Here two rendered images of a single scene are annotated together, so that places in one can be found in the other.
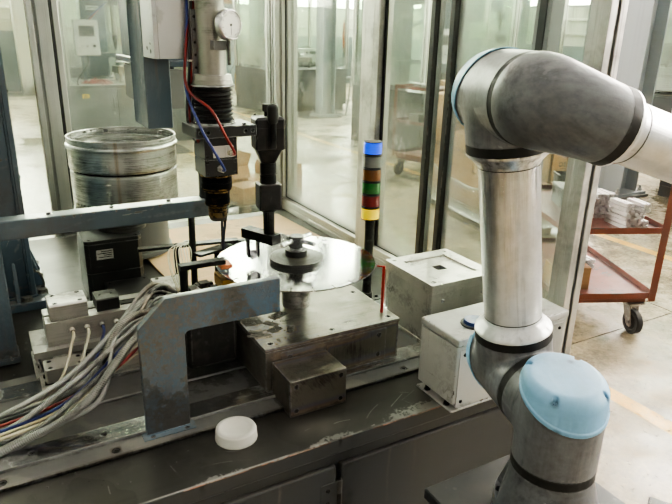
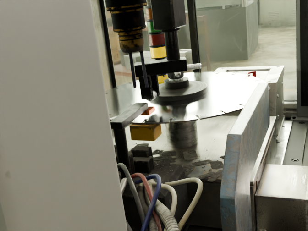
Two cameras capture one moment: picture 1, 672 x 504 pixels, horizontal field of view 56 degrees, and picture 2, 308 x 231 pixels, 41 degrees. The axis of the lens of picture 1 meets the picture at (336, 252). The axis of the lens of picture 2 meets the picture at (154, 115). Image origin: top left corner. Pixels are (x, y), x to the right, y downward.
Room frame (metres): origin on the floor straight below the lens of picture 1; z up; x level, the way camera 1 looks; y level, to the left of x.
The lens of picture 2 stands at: (0.65, 0.55, 1.15)
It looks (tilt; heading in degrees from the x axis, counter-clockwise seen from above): 18 degrees down; 324
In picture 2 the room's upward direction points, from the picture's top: 7 degrees counter-clockwise
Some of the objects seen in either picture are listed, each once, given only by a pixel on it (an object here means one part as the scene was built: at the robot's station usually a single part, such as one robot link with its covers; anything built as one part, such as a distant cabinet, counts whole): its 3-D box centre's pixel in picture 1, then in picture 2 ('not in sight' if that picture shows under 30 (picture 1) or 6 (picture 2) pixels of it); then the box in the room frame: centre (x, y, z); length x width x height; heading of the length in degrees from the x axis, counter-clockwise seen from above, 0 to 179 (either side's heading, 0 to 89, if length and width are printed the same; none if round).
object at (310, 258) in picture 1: (296, 254); (177, 85); (1.23, 0.08, 0.96); 0.11 x 0.11 x 0.03
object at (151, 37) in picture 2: (370, 199); (157, 38); (1.48, -0.08, 1.02); 0.05 x 0.04 x 0.03; 30
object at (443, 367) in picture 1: (492, 348); not in sight; (1.10, -0.31, 0.82); 0.28 x 0.11 x 0.15; 120
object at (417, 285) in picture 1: (436, 296); (245, 102); (1.34, -0.24, 0.82); 0.18 x 0.18 x 0.15; 30
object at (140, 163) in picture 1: (126, 194); not in sight; (1.80, 0.62, 0.93); 0.31 x 0.31 x 0.36
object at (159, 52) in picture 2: (370, 212); (159, 51); (1.48, -0.08, 0.98); 0.05 x 0.04 x 0.03; 30
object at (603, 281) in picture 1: (574, 215); not in sight; (3.23, -1.27, 0.50); 0.92 x 0.51 x 0.99; 5
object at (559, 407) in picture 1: (557, 412); not in sight; (0.75, -0.31, 0.91); 0.13 x 0.12 x 0.14; 12
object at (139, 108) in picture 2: (205, 277); (134, 132); (1.13, 0.25, 0.95); 0.10 x 0.03 x 0.07; 120
